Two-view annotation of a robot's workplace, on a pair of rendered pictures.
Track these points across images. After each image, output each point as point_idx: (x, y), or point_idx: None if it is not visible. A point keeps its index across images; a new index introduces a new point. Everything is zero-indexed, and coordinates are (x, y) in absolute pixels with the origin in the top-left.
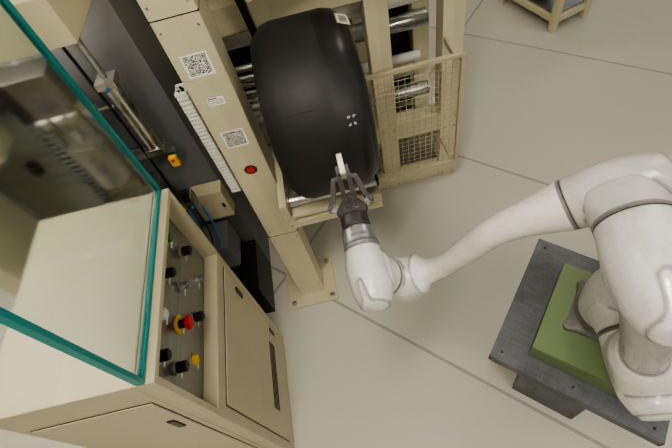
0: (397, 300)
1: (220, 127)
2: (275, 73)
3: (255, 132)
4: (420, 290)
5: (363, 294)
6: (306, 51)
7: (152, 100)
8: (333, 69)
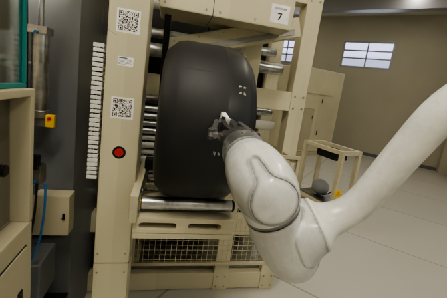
0: (285, 257)
1: (115, 90)
2: (187, 45)
3: (142, 114)
4: (324, 235)
5: (260, 171)
6: (215, 46)
7: (63, 81)
8: (235, 56)
